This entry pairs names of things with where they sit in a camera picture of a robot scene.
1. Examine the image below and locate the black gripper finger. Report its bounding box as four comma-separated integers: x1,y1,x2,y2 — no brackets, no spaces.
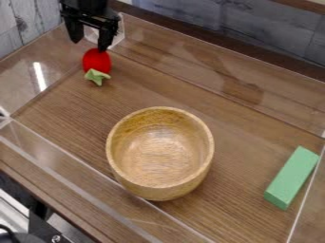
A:
97,26,117,52
62,17,84,44

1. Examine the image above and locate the clear acrylic enclosure wall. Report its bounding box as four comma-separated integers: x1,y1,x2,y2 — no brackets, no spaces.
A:
0,17,325,243

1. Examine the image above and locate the red plush fruit green leaf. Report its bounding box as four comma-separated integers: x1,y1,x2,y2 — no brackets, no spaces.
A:
83,48,112,86

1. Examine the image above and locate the wooden bowl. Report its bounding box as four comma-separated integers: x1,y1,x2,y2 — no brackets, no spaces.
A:
105,106,214,201

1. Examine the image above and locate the black clamp and cable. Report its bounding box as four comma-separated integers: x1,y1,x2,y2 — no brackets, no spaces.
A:
0,210,73,243

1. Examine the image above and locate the clear acrylic corner bracket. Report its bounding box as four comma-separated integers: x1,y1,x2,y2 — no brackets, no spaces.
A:
81,11,125,50

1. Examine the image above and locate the green foam block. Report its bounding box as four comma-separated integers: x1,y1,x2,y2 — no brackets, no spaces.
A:
263,146,319,211

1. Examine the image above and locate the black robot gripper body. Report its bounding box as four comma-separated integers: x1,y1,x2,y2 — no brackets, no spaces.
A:
60,0,120,29

